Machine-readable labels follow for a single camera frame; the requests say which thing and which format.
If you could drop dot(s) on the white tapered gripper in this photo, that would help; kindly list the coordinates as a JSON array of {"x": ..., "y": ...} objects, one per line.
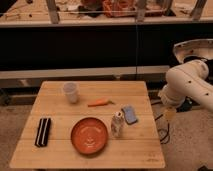
[{"x": 169, "y": 113}]

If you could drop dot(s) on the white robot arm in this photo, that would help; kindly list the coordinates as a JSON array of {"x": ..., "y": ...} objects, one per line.
[{"x": 186, "y": 80}]

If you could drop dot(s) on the blue sponge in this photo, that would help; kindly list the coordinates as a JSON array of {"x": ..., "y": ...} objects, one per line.
[{"x": 129, "y": 115}]

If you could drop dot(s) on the small clear bottle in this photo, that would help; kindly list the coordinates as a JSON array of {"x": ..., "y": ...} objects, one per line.
[{"x": 117, "y": 124}]

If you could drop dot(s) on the wooden table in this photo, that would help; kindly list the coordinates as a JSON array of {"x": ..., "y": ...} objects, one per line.
[{"x": 51, "y": 138}]

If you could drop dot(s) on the translucent plastic cup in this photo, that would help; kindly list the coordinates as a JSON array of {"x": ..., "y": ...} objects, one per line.
[{"x": 70, "y": 89}]

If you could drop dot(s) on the orange basket in background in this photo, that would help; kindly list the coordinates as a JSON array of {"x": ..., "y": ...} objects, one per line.
[{"x": 118, "y": 8}]

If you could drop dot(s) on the black striped rectangular block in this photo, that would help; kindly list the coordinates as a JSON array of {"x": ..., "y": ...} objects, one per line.
[{"x": 43, "y": 132}]

